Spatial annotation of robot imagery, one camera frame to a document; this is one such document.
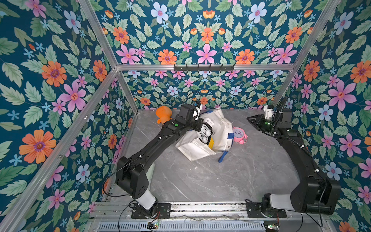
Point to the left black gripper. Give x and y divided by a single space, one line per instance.
198 123

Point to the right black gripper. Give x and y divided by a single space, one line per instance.
254 121

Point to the white canvas bag blue handles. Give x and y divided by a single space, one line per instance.
216 136

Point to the pink alarm clock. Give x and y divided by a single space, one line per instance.
240 136

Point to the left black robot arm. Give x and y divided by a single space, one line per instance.
131 172

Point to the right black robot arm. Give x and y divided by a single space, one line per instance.
316 193

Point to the white black twin-bell alarm clock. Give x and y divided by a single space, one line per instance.
205 133

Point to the yellow alarm clock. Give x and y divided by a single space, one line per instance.
211 143

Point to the orange plush toy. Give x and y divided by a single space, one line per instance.
164 114

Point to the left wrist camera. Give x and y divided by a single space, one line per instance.
197 111

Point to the black hook rail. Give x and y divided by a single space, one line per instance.
204 67

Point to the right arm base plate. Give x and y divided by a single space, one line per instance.
263 210

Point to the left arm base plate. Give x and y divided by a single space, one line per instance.
159 210

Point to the white vented cable duct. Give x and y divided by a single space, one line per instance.
182 226

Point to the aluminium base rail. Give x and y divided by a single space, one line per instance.
196 210

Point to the aluminium cage frame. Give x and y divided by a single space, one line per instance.
74 73

